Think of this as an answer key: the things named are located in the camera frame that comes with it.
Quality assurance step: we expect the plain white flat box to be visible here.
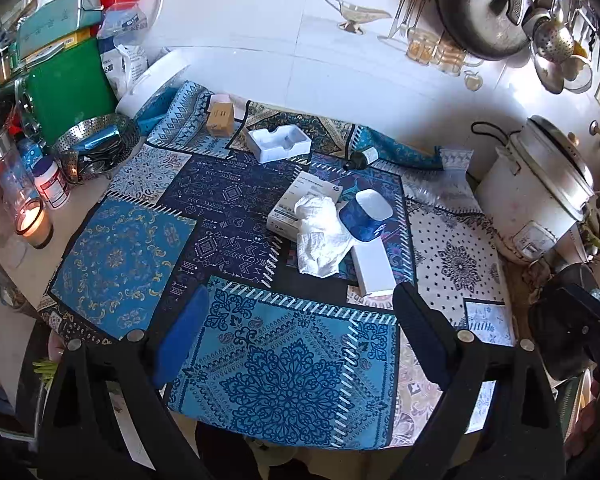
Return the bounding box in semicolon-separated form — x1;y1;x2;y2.
350;240;396;297

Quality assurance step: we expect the white labelled cardboard box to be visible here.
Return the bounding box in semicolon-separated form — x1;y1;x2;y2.
266;177;343;243

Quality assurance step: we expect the white paper roll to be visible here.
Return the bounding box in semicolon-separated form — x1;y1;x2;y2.
116;50;191;121

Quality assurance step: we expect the patterned blue tablecloth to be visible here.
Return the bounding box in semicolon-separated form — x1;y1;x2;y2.
37;80;516;451

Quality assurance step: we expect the clear plastic bottle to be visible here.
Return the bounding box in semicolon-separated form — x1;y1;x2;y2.
405;177;481;213

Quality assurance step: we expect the black power cable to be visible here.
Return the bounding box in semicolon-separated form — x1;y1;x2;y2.
470;121;513;148

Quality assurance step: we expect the dark metal wok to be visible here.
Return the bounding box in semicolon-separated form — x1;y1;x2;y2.
435;0;533;61

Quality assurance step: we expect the white rice cooker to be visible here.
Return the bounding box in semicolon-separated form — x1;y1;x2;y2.
475;115;596;266

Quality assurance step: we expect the small tan cardboard box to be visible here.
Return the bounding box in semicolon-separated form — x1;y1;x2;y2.
205;101;236;137

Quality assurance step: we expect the person's right hand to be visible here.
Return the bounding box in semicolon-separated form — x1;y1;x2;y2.
566;377;600;457

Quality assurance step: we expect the glass jar metal lid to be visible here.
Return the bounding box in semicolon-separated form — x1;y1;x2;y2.
0;132;31;206

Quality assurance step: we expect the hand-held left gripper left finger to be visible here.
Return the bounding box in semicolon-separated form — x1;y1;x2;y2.
37;285;211;480

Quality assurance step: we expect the steel perforated ladle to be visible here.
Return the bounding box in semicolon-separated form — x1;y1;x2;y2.
530;20;576;63

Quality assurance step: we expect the printed white plastic bag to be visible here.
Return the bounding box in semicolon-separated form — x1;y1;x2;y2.
97;2;148;98

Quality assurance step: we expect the teal tissue box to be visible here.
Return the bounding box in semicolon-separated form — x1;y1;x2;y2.
17;0;104;59

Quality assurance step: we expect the steel steamer basket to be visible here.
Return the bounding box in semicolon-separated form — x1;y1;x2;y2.
50;114;141;183

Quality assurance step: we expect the white pill bottle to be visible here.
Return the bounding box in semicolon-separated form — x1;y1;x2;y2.
32;156;71;209

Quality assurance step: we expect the lit candle glass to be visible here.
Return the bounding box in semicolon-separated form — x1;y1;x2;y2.
14;199;54;249

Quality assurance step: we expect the white plastic tray insert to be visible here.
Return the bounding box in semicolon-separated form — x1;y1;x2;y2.
244;125;312;164

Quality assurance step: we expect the blue white round container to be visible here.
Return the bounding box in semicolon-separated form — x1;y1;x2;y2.
337;189;393;243

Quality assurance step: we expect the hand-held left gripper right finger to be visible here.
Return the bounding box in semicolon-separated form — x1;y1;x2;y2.
392;282;568;480

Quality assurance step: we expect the dark bottle white cap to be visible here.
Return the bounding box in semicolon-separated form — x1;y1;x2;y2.
342;146;379;172

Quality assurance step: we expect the crumpled white tissue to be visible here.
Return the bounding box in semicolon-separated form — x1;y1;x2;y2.
295;195;356;278

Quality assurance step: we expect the green plastic container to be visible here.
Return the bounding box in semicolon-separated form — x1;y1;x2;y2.
25;37;118;146

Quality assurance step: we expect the blue foil packet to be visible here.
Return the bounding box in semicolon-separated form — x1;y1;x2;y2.
72;127;126;153

